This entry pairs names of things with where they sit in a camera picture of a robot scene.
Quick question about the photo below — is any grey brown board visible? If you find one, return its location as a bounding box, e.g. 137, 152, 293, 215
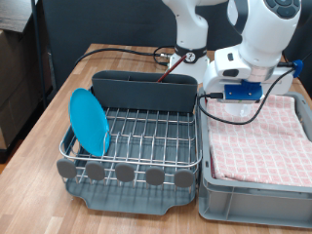
0, 0, 35, 33

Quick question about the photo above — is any dark grey cutlery holder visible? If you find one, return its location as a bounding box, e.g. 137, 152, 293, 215
91, 69, 199, 114

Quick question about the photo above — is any black camera cable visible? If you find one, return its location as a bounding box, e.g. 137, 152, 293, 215
196, 52, 312, 126

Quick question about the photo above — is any pink checkered cloth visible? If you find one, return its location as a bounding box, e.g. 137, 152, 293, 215
205, 92, 312, 188

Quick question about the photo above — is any grey plastic crate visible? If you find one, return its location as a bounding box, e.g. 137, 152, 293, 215
197, 86, 312, 229

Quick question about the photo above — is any black backdrop curtain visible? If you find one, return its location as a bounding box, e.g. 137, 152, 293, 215
41, 0, 312, 96

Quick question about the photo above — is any metal wire dish rack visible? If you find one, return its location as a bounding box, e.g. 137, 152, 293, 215
56, 86, 203, 189

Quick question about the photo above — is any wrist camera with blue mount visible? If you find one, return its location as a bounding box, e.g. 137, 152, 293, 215
209, 80, 264, 104

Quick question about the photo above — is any blue plastic plate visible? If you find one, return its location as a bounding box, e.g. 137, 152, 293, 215
68, 87, 112, 158

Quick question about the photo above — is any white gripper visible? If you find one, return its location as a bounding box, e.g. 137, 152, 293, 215
202, 60, 294, 105

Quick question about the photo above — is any grey drain tray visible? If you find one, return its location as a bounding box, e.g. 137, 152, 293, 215
59, 86, 200, 216

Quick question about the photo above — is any blue cable clip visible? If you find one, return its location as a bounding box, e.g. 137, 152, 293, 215
292, 58, 305, 79

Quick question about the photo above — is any black metal pole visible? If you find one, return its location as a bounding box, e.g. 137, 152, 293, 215
29, 0, 49, 111

